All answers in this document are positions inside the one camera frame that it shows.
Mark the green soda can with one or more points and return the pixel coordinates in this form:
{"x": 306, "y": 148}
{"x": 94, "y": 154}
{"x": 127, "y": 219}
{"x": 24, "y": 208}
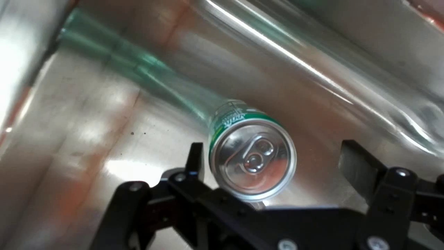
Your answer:
{"x": 252, "y": 159}

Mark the stainless steel sink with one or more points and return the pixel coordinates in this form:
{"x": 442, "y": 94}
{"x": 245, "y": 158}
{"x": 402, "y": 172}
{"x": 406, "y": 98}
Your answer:
{"x": 92, "y": 139}

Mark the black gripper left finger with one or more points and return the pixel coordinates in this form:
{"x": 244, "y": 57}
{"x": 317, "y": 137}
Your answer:
{"x": 185, "y": 208}

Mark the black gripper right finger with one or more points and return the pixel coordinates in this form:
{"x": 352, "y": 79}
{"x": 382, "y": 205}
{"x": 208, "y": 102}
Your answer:
{"x": 394, "y": 208}

